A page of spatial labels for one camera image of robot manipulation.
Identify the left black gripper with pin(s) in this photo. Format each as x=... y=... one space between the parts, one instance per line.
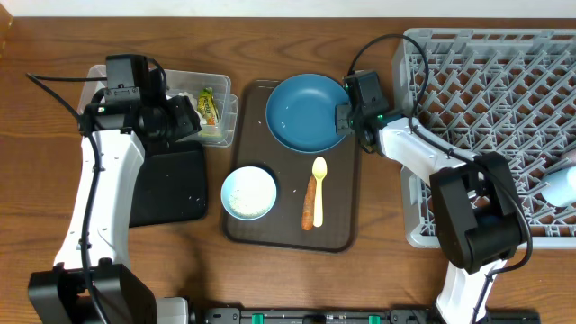
x=182 y=112

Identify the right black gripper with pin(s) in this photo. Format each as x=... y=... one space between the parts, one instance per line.
x=347 y=115

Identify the green yellow snack wrapper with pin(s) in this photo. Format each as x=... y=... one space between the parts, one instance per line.
x=206 y=107

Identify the dark blue plate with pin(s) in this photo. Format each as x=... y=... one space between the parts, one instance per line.
x=301 y=113

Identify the pale yellow plastic spoon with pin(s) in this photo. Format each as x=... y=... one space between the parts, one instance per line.
x=319 y=171

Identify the light blue bowl with rice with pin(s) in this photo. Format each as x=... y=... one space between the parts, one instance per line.
x=248 y=193

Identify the orange carrot stick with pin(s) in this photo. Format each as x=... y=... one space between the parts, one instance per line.
x=308 y=205

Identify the light blue cup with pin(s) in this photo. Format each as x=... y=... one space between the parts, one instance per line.
x=559 y=187

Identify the pink white cup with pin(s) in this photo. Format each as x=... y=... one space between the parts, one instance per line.
x=569 y=158

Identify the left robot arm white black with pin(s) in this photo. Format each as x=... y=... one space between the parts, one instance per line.
x=140 y=167

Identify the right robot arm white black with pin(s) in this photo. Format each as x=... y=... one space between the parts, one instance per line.
x=479 y=219

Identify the clear plastic waste bin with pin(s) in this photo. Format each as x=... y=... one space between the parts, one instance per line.
x=227 y=104

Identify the black waste tray bin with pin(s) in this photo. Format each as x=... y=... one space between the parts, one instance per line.
x=171 y=185

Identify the grey dishwasher rack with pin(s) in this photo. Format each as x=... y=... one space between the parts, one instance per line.
x=509 y=91

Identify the brown serving tray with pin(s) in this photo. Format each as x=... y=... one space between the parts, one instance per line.
x=281 y=227

